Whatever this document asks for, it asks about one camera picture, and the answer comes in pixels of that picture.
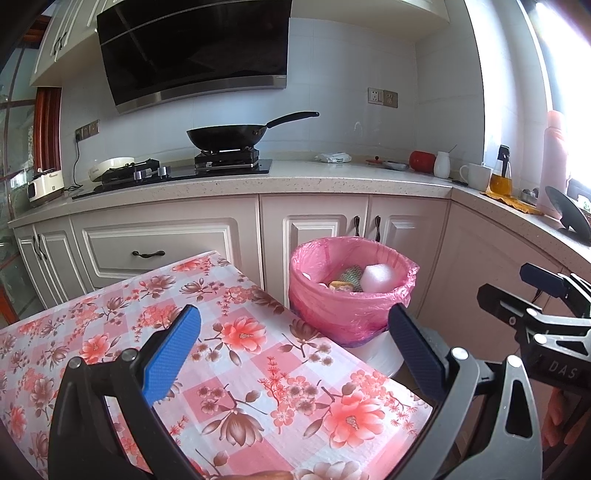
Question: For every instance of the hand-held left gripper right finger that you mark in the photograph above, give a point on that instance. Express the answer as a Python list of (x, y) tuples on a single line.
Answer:
[(415, 350)]

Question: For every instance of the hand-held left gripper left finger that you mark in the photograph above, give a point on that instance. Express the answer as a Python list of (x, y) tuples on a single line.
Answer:
[(171, 355)]

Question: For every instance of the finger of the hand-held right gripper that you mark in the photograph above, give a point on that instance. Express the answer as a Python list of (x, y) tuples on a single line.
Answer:
[(508, 307), (542, 278)]

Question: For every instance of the white trash bin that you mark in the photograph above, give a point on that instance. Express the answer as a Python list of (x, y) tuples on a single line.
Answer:
[(378, 355)]

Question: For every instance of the white foam piece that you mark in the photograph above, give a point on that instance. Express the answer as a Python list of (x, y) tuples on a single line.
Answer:
[(376, 277)]

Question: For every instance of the bin with pink liner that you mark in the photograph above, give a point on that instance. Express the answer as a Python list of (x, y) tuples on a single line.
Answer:
[(332, 314)]

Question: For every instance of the yellow sponge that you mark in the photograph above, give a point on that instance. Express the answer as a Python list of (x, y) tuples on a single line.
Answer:
[(340, 287)]

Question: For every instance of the green striped cloth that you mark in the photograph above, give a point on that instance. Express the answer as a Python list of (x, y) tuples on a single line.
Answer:
[(353, 274)]

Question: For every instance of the person's right hand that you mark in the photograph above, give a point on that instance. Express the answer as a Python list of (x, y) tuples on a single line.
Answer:
[(568, 415)]

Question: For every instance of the dark round lid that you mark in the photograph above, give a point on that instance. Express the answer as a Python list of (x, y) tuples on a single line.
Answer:
[(565, 207)]

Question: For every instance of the yellow mat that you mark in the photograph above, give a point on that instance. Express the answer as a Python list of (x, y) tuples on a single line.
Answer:
[(512, 202)]

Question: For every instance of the small grey cup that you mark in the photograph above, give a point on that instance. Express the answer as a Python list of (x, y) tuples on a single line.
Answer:
[(530, 195)]

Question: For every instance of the pink floral tablecloth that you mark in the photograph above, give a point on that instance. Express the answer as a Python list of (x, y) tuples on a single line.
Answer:
[(258, 360)]

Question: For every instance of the oil bottle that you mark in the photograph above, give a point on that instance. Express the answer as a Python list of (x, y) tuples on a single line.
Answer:
[(501, 184)]

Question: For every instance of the tall pink bottle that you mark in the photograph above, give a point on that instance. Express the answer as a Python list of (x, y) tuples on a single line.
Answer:
[(554, 175)]

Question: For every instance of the white mug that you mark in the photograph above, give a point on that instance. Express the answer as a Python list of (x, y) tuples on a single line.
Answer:
[(478, 176)]

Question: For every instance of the white drawer front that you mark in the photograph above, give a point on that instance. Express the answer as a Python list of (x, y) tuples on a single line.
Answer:
[(184, 235)]

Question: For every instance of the white jar with spoon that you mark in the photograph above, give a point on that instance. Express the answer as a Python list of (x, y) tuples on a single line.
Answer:
[(442, 165)]

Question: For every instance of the red bowl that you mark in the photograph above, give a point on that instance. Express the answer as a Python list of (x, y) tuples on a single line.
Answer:
[(422, 161)]

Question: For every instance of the white kitchen base cabinets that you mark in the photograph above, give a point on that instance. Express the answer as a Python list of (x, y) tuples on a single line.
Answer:
[(314, 217)]

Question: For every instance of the grey metal dish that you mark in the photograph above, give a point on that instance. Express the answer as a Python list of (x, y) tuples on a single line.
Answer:
[(396, 165)]

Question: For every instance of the black gas stove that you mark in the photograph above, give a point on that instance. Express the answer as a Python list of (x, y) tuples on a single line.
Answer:
[(221, 168)]

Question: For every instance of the speckled kitchen countertop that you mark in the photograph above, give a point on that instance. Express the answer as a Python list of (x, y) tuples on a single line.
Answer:
[(323, 177)]

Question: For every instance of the white rice cooker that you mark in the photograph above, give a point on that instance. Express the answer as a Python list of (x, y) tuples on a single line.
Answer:
[(45, 187)]

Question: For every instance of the white plastic packet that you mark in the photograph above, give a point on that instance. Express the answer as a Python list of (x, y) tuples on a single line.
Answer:
[(333, 157)]

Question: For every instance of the bright window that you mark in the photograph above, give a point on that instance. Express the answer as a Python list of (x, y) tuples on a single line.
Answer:
[(572, 69)]

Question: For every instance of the black wok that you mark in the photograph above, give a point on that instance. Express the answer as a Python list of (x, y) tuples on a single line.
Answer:
[(221, 136)]

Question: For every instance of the black range hood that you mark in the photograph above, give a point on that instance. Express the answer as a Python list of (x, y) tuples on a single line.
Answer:
[(194, 46)]

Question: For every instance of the white upper cabinet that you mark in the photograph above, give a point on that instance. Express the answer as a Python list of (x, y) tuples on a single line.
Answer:
[(60, 37), (369, 18)]

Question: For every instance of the gold wall outlet strip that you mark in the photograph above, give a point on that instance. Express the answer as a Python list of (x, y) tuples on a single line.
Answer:
[(87, 129)]

